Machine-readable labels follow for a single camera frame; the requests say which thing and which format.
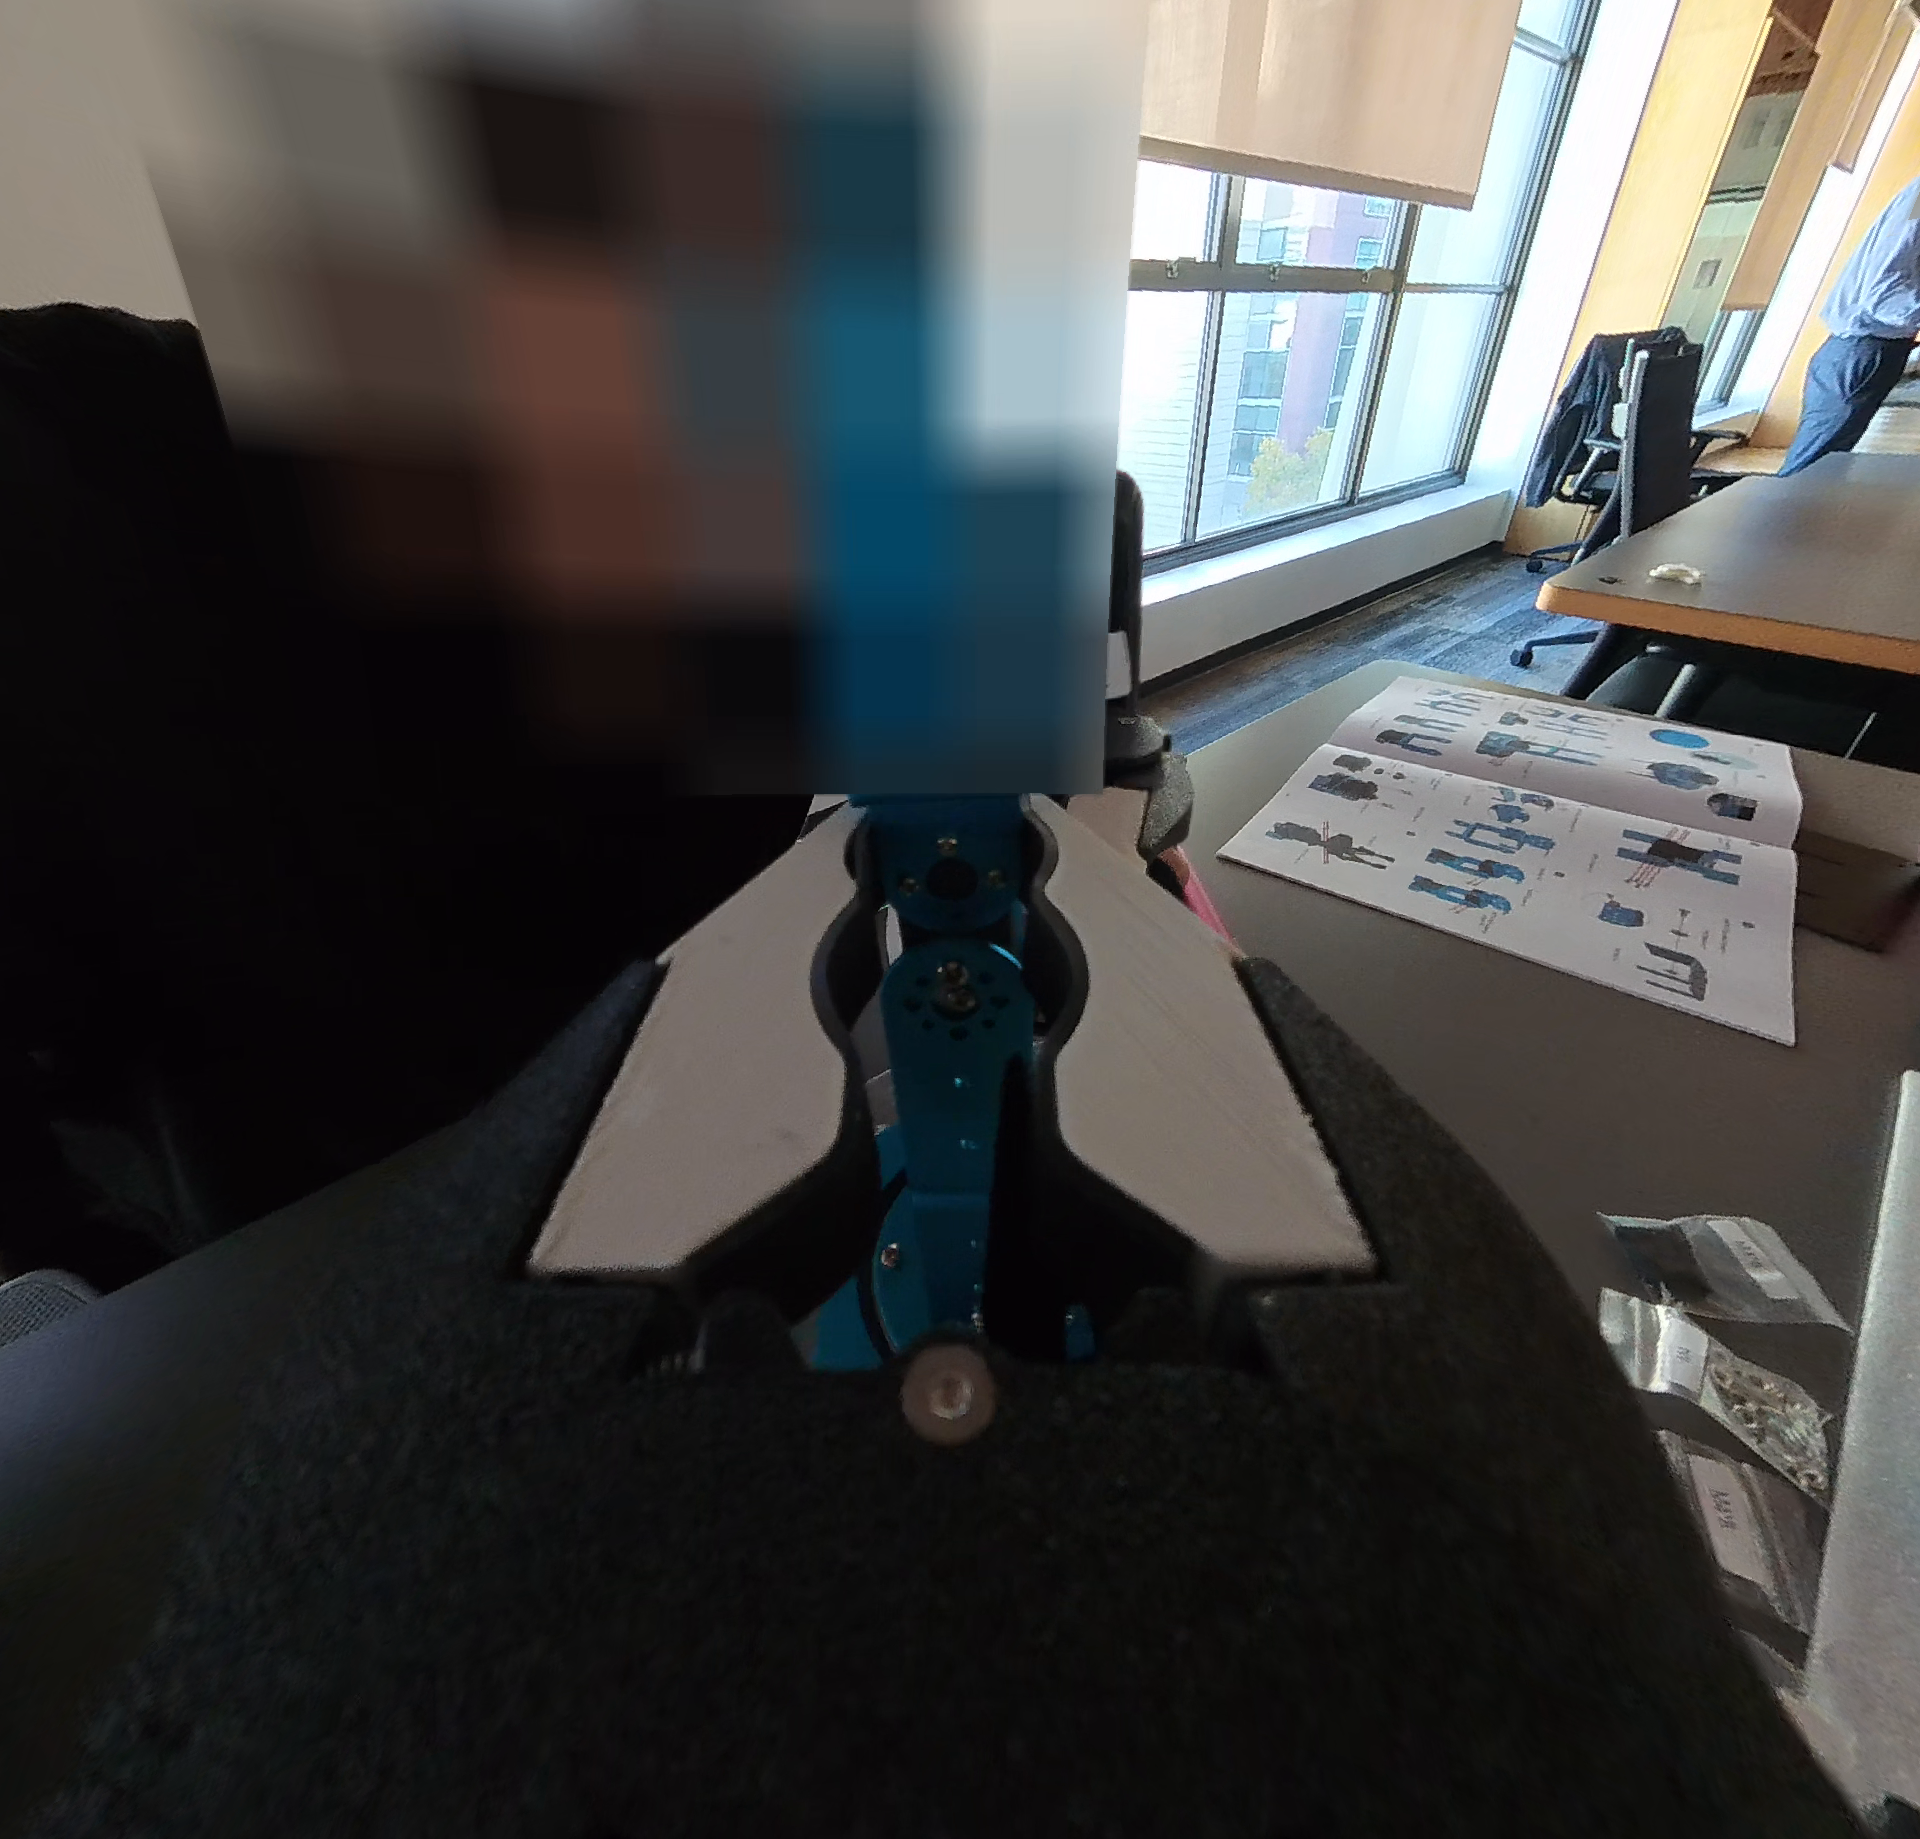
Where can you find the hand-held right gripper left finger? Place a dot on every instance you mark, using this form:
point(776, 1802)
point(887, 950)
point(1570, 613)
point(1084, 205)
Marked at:
point(705, 1104)

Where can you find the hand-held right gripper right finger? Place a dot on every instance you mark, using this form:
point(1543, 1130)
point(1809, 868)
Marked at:
point(1201, 1104)

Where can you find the red electric screwdriver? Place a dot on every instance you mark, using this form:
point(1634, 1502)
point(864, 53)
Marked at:
point(1205, 906)

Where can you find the blue toy robot arm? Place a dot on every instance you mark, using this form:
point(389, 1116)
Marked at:
point(944, 1030)

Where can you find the wood-edged grey desk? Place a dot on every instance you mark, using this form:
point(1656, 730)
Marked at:
point(1770, 549)

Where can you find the printed instruction manual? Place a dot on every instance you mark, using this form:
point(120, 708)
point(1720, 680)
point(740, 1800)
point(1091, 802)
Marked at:
point(1501, 850)

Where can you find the pile of small parts bags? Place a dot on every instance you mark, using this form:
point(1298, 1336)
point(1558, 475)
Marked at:
point(1725, 1390)

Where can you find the black office chair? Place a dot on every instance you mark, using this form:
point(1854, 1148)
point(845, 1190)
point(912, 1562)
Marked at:
point(1650, 429)

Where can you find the person's black clothing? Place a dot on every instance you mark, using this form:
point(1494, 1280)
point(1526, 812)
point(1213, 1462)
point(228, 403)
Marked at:
point(151, 820)

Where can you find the beige roller blind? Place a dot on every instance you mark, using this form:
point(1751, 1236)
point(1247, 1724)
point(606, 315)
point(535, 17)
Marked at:
point(1320, 39)

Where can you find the glass window wall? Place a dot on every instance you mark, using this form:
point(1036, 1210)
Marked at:
point(1320, 369)

